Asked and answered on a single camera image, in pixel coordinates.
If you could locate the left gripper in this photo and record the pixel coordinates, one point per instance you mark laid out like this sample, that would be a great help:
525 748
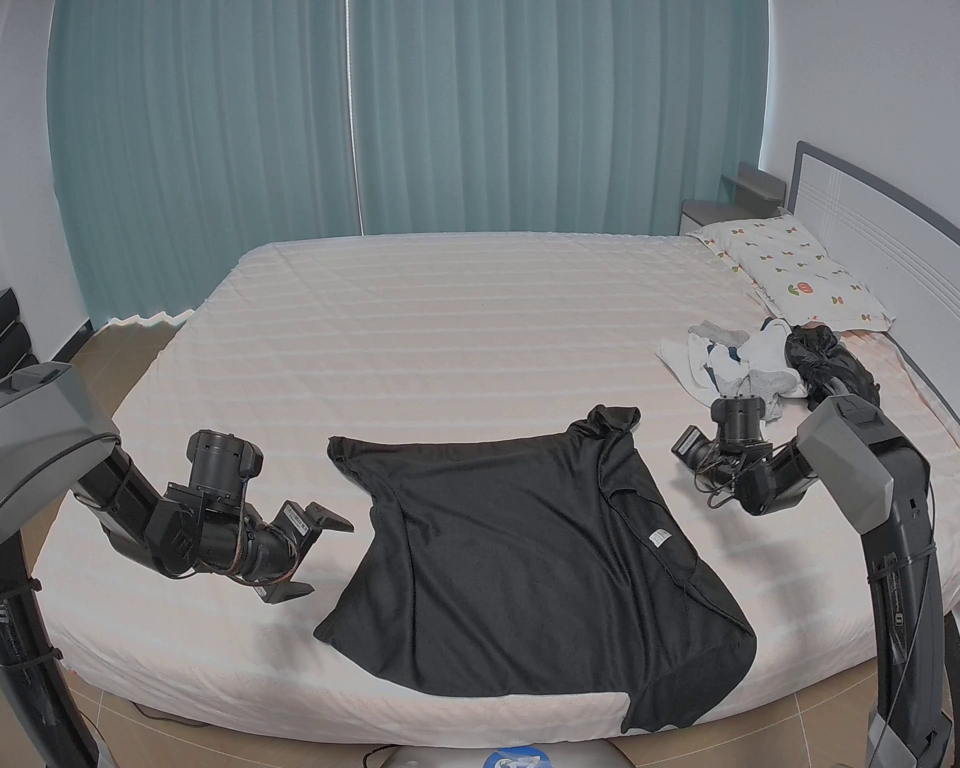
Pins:
281 547

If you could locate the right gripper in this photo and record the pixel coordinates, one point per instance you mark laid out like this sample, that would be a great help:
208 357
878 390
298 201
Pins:
694 448

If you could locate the black T-shirt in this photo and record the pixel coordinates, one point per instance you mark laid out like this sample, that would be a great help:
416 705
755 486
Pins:
510 570

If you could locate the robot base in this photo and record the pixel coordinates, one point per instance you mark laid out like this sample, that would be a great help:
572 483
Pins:
510 756

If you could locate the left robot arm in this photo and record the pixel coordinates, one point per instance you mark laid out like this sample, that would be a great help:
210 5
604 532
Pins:
45 420

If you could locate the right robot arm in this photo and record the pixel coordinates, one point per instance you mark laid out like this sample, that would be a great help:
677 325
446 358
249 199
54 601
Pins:
855 465

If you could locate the pile of clothes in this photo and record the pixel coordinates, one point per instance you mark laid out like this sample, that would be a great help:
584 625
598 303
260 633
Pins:
742 367

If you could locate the bed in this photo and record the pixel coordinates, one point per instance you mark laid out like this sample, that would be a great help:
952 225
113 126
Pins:
450 337

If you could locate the black shiny garment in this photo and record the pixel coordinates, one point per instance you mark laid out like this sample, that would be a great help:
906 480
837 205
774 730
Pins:
817 356

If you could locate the white printed pillow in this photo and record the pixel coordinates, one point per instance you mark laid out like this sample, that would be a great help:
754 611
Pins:
795 270

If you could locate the grey bedside table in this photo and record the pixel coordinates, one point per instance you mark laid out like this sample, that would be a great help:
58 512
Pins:
720 210

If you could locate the blue-green curtain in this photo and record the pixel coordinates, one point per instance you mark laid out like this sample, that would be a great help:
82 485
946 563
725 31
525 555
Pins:
562 112
202 150

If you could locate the black chest of drawers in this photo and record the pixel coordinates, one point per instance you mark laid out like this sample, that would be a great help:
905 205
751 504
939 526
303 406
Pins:
15 330

